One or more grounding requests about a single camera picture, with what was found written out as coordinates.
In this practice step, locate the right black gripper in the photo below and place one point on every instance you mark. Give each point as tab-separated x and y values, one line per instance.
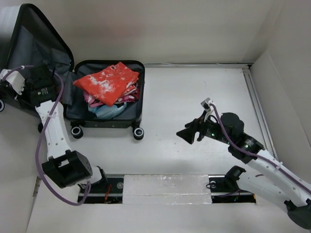
188	134

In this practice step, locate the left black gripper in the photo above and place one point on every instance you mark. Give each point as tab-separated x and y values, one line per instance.
17	96

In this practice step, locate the black space-print suitcase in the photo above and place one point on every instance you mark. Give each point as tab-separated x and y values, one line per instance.
27	38

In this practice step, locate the pink camouflage garment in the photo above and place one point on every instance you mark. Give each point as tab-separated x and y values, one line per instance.
131	94

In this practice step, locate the light blue headphones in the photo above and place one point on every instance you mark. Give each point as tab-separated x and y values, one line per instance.
108	112

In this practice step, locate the orange white tie-dye garment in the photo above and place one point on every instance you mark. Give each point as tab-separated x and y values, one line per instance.
109	84

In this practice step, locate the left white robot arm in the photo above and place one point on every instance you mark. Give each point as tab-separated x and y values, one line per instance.
64	166

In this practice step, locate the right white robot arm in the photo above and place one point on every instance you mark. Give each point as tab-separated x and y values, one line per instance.
283	188

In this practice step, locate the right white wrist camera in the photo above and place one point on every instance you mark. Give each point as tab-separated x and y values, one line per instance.
208	109

